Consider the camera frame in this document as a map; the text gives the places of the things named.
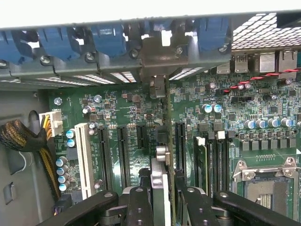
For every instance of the blue card retention clip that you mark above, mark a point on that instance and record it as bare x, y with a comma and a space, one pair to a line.
108, 40
8, 48
211, 35
56, 44

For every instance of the white expansion slot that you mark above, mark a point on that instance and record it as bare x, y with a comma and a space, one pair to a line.
84, 160

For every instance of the green motherboard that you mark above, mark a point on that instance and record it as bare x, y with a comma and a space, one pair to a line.
235, 110

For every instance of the black RAM slot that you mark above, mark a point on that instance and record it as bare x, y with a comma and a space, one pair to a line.
222, 164
212, 164

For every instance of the CPU socket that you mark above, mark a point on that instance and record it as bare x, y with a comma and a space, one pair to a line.
268, 188

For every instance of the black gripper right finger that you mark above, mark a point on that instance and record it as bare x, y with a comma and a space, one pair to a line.
195, 207

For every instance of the short black expansion slot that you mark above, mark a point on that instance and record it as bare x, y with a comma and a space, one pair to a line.
142, 136

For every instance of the long black expansion slot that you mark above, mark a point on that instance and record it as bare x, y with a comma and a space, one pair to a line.
180, 146
105, 160
123, 157

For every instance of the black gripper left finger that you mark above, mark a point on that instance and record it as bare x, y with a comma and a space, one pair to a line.
138, 207

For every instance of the open black PC case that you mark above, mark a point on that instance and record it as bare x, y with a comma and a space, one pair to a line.
23, 106

